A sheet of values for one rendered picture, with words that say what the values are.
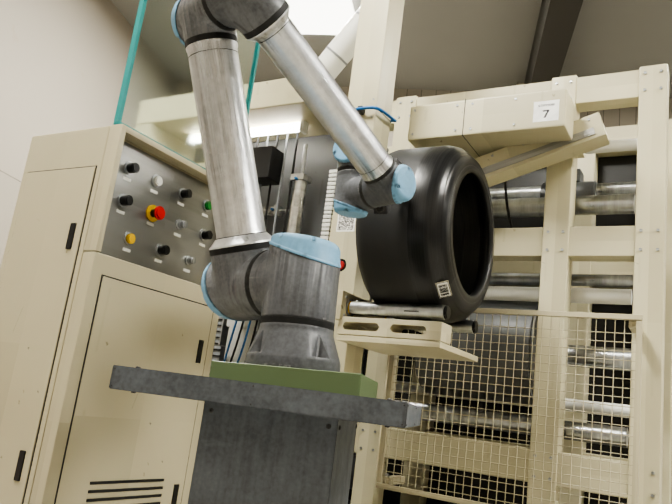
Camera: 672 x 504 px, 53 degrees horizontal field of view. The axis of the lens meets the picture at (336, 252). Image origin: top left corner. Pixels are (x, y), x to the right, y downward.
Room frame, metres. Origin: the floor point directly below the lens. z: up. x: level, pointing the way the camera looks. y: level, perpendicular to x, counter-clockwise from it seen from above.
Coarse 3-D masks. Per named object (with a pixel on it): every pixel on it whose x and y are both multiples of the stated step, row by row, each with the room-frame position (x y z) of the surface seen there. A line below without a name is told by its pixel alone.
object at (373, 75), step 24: (384, 0) 2.28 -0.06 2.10; (360, 24) 2.33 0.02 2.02; (384, 24) 2.28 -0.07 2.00; (360, 48) 2.32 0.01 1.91; (384, 48) 2.28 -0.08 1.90; (360, 72) 2.32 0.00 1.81; (384, 72) 2.30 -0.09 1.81; (360, 96) 2.31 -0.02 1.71; (384, 96) 2.32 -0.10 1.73; (384, 120) 2.34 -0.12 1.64; (384, 144) 2.36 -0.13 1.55; (336, 216) 2.33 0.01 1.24; (336, 240) 2.32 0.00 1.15; (360, 288) 2.31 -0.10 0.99; (360, 360) 2.37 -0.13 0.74
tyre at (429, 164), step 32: (416, 160) 2.01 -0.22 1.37; (448, 160) 1.98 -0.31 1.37; (416, 192) 1.94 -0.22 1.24; (448, 192) 1.94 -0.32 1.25; (480, 192) 2.25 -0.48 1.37; (384, 224) 1.99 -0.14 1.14; (416, 224) 1.94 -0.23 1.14; (448, 224) 1.95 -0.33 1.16; (480, 224) 2.40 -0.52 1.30; (384, 256) 2.02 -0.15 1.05; (416, 256) 1.97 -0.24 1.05; (448, 256) 1.98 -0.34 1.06; (480, 256) 2.42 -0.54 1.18; (384, 288) 2.09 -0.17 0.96; (416, 288) 2.04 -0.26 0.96; (480, 288) 2.27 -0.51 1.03; (448, 320) 2.17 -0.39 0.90
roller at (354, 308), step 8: (352, 304) 2.19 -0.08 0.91; (360, 304) 2.17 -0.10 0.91; (368, 304) 2.16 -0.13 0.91; (376, 304) 2.14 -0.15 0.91; (384, 304) 2.13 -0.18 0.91; (392, 304) 2.12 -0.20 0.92; (400, 304) 2.10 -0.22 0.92; (408, 304) 2.09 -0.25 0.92; (416, 304) 2.08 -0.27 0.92; (424, 304) 2.07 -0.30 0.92; (352, 312) 2.19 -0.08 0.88; (360, 312) 2.17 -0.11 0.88; (368, 312) 2.16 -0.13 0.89; (376, 312) 2.14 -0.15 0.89; (384, 312) 2.13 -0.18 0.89; (392, 312) 2.11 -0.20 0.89; (400, 312) 2.10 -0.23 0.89; (408, 312) 2.08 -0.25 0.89; (416, 312) 2.07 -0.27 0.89; (424, 312) 2.05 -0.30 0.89; (432, 312) 2.04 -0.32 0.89; (440, 312) 2.03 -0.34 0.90; (448, 312) 2.03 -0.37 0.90
